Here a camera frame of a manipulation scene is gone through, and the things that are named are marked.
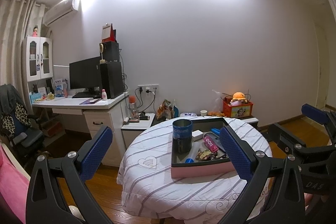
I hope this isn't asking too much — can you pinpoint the black remote control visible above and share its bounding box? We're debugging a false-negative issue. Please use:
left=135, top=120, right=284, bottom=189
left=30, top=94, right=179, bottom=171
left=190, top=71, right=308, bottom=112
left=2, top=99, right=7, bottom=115
left=206, top=132, right=226, bottom=153

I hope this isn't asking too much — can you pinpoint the white desk with drawers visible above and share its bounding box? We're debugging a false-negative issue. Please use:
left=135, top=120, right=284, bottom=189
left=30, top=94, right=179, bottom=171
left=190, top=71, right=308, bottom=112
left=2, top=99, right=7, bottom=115
left=32, top=92, right=129, bottom=166

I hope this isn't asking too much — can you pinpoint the white low side cabinet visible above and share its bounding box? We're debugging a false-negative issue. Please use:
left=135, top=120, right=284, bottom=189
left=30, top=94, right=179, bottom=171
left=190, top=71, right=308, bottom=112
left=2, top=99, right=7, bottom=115
left=121, top=113, right=155, bottom=148

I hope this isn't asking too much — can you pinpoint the black office chair with clothes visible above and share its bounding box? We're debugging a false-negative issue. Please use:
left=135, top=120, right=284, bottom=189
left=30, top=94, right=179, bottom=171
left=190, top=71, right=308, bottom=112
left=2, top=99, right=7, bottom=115
left=1, top=84, right=45, bottom=158

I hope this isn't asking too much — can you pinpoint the pink box with dark tray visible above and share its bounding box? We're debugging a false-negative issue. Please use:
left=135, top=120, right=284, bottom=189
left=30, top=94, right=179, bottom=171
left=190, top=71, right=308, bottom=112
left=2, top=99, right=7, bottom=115
left=171, top=118, right=235, bottom=178

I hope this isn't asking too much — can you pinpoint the white glass-door cabinet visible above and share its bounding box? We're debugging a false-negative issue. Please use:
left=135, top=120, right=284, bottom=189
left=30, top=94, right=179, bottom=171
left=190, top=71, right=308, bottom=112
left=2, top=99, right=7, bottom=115
left=22, top=36, right=53, bottom=82

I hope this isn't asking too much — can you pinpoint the clear tube with blue cap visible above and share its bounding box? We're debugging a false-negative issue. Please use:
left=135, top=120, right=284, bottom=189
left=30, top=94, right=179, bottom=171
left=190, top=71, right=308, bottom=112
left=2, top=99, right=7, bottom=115
left=185, top=141, right=201, bottom=163

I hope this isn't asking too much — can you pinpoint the pink bedding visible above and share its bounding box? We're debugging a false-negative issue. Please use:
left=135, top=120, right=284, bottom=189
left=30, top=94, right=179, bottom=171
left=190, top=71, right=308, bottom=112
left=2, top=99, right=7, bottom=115
left=1, top=147, right=29, bottom=223

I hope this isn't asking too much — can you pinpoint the pink white lotion bottle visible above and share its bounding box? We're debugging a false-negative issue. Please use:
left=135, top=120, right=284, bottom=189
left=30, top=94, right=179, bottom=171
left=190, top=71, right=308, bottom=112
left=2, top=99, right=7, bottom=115
left=101, top=89, right=108, bottom=100

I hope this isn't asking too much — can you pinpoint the black computer monitor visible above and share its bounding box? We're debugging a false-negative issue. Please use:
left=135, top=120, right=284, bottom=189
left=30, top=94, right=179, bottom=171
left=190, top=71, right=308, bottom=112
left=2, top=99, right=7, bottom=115
left=69, top=57, right=101, bottom=98

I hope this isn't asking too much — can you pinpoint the beige curtain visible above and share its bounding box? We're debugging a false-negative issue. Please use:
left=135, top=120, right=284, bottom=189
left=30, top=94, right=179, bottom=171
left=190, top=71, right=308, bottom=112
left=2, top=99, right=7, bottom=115
left=0, top=0, right=49, bottom=88

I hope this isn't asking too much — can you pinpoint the snack bag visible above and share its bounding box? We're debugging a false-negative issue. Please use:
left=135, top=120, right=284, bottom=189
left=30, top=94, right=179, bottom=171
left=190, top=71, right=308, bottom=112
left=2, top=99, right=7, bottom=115
left=156, top=100, right=174, bottom=120

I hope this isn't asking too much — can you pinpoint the red desk calendar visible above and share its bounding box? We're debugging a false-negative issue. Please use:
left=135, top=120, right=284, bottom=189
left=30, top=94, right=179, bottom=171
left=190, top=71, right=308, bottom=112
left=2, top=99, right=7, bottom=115
left=101, top=23, right=116, bottom=43

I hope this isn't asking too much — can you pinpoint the white small box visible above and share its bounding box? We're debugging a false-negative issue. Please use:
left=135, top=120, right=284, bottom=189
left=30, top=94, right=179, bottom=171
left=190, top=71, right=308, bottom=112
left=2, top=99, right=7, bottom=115
left=192, top=130, right=203, bottom=141

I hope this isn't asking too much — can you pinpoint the white striped table cloth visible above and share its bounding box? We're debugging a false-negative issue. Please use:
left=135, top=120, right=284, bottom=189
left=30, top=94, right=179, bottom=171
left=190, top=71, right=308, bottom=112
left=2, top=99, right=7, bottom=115
left=116, top=114, right=273, bottom=219

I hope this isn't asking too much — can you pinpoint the white paper cup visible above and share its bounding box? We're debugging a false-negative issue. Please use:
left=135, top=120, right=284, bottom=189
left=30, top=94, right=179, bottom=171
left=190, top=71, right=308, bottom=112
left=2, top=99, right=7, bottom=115
left=200, top=110, right=207, bottom=117

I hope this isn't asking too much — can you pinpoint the blue stapler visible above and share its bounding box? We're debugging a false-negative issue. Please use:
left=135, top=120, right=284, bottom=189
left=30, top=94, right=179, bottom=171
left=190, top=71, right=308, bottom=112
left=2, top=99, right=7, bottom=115
left=211, top=128, right=221, bottom=136

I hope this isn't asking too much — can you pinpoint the small doll figurine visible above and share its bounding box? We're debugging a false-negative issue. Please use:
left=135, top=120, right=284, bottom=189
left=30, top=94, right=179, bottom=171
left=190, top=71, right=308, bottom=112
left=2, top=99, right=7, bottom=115
left=32, top=25, right=38, bottom=37

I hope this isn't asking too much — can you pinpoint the large black speaker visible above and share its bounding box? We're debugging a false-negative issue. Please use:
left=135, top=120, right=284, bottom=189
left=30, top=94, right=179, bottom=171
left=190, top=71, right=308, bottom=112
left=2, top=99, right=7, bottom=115
left=100, top=61, right=124, bottom=99

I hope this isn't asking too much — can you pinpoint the pink lanyard keychain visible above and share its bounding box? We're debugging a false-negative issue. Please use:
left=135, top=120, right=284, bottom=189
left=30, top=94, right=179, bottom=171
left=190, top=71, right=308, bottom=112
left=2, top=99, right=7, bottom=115
left=196, top=136, right=219, bottom=161

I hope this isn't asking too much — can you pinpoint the orange plush toy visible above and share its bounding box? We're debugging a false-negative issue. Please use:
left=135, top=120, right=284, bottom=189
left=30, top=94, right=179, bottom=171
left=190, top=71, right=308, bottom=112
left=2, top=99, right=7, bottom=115
left=230, top=92, right=248, bottom=106

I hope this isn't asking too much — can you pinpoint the blue black Cooltime cup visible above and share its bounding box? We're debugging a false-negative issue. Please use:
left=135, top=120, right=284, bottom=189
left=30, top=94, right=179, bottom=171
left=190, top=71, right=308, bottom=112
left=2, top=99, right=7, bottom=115
left=173, top=119, right=193, bottom=154

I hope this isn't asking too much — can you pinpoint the bottle with red cap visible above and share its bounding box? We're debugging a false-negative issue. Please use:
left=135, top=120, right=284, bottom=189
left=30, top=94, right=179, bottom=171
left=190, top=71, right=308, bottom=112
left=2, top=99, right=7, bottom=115
left=129, top=96, right=139, bottom=120

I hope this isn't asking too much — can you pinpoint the red printed storage box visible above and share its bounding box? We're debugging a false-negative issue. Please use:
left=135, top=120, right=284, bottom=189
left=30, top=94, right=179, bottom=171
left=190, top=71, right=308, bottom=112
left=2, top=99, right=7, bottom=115
left=223, top=101, right=253, bottom=118

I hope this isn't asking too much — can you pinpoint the white air conditioner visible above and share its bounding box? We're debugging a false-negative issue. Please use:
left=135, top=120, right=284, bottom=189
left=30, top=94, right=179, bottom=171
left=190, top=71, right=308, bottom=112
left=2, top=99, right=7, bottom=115
left=43, top=0, right=80, bottom=27

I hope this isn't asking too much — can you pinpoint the small black upper speaker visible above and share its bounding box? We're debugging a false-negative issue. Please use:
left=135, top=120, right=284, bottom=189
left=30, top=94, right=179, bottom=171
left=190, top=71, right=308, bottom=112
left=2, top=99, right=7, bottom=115
left=100, top=41, right=120, bottom=62

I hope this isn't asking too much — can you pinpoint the white wall power strip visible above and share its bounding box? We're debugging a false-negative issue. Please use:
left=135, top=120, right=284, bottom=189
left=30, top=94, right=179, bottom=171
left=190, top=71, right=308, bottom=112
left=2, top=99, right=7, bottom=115
left=138, top=84, right=159, bottom=93

